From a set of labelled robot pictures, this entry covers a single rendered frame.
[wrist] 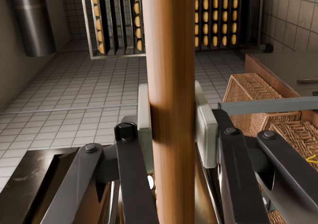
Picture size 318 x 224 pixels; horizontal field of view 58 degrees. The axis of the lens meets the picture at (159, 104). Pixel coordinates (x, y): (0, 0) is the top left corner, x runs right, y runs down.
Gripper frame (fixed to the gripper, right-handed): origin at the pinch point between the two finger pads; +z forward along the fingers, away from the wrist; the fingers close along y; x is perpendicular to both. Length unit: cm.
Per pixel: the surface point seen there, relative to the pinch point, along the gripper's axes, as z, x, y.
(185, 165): -1.1, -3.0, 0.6
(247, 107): 81, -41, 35
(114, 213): 77, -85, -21
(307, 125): 80, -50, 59
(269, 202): 33, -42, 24
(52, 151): 149, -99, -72
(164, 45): -1.1, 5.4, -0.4
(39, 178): 122, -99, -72
